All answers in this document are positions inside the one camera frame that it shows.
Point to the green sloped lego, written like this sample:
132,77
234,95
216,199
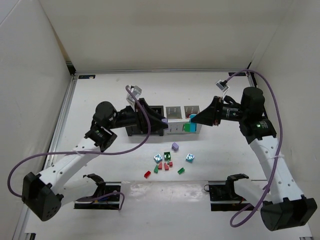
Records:
156,169

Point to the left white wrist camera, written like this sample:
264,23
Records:
134,92

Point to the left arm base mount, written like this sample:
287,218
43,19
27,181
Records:
103,198

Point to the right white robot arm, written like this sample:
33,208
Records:
282,204

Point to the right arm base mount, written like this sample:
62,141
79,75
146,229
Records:
223,198

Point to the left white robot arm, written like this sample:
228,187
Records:
46,192

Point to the lilac lego brick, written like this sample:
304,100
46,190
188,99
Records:
175,146

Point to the red sloped lego piece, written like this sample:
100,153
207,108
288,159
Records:
166,166

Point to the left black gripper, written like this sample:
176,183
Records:
139,116

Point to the white double bin container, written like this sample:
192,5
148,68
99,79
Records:
179,115

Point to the red lego brick front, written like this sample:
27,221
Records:
147,174

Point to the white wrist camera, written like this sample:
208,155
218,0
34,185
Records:
222,85
134,92

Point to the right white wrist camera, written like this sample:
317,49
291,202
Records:
222,85

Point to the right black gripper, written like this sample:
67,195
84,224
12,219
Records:
217,111

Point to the cyan lego brick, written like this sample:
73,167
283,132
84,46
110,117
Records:
158,158
192,125
189,158

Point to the green square lego brick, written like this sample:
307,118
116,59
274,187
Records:
167,156

